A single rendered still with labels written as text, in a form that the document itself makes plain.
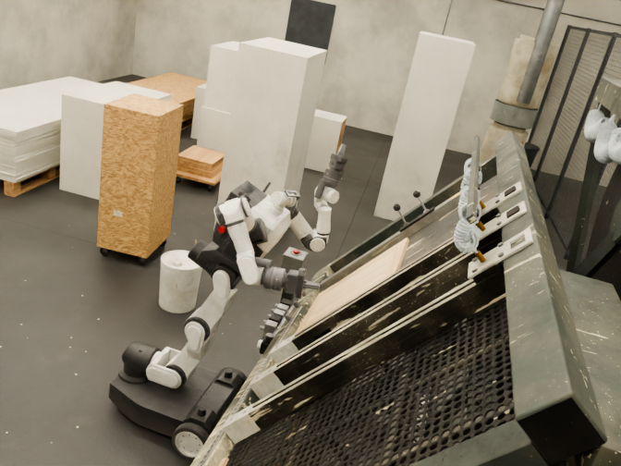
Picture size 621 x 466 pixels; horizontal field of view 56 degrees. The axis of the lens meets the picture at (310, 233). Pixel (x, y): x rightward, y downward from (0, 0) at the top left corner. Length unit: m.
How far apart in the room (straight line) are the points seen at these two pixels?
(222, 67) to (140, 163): 2.81
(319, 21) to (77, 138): 6.04
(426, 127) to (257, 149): 2.09
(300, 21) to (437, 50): 4.98
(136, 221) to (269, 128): 1.42
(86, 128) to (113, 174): 1.34
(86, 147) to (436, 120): 3.58
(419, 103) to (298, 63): 1.87
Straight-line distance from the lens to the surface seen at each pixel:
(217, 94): 7.22
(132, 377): 3.48
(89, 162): 6.07
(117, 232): 4.89
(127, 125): 4.57
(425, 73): 6.50
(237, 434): 2.10
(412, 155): 6.66
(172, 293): 4.30
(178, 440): 3.28
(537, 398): 1.03
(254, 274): 2.25
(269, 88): 5.20
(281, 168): 5.31
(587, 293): 1.57
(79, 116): 6.01
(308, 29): 11.06
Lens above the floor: 2.36
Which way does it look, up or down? 23 degrees down
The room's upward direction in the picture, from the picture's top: 12 degrees clockwise
